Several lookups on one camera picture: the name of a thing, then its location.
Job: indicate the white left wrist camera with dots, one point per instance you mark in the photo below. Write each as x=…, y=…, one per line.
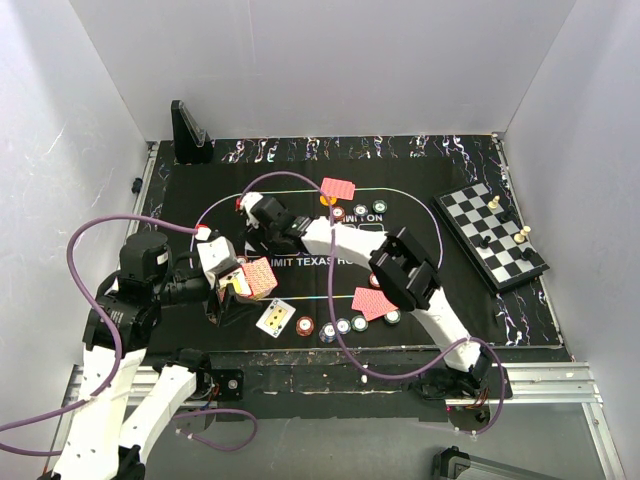
x=216, y=257

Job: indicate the black chess piece left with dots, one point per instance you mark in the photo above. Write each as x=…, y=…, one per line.
x=484, y=242

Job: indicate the black chess piece upper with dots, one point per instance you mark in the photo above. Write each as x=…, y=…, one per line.
x=505, y=217

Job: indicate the blue poker chip stack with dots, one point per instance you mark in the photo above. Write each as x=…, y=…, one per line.
x=328, y=333

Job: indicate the white chess pawn far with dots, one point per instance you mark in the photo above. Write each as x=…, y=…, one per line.
x=494, y=203

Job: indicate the black chess piece lower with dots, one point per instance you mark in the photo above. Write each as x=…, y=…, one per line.
x=527, y=254

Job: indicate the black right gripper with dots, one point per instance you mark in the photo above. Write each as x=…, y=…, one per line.
x=259, y=230

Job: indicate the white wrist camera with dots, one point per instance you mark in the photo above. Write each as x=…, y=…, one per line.
x=246, y=203
x=216, y=257

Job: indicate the black wall clip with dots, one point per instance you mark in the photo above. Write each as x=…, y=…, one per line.
x=136, y=186

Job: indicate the green poker chip stack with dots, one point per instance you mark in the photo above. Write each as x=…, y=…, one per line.
x=359, y=323

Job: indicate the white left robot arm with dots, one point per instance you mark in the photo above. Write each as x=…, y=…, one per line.
x=105, y=440

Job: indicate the red back cards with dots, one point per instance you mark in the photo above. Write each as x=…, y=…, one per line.
x=371, y=303

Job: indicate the black case bottom corner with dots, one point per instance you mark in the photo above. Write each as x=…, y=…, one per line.
x=452, y=463

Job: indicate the red playing card box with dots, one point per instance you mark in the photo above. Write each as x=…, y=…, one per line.
x=253, y=279

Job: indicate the black poker table mat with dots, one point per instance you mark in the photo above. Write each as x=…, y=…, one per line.
x=405, y=172

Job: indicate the yellow round dealer button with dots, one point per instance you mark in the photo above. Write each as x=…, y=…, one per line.
x=328, y=201

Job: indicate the red poker chip stack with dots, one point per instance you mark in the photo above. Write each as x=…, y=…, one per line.
x=305, y=326

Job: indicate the blue chips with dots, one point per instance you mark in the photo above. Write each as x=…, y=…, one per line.
x=360, y=210

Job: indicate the red back card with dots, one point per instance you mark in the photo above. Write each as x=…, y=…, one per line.
x=338, y=188

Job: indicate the white chess pawn near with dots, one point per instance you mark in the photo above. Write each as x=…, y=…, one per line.
x=522, y=235

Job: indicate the three of spades card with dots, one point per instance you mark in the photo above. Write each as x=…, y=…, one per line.
x=275, y=317

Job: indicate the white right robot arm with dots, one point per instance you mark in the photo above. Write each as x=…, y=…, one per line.
x=407, y=276

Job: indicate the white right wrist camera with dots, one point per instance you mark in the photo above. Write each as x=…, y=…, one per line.
x=246, y=203

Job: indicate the white chess pawn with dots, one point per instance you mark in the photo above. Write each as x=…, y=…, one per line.
x=494, y=203
x=522, y=235

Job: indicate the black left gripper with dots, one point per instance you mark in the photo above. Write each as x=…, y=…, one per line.
x=233, y=305

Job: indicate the black chess piece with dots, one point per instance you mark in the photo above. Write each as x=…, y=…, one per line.
x=484, y=242
x=527, y=254
x=505, y=217

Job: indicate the green chips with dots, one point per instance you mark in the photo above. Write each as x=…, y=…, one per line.
x=379, y=206

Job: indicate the black white chess board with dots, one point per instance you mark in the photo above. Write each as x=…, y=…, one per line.
x=466, y=213

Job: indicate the blue chip aside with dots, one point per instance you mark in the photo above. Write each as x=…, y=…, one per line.
x=343, y=326

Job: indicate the black card shoe stand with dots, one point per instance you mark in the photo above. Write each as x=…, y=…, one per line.
x=192, y=143

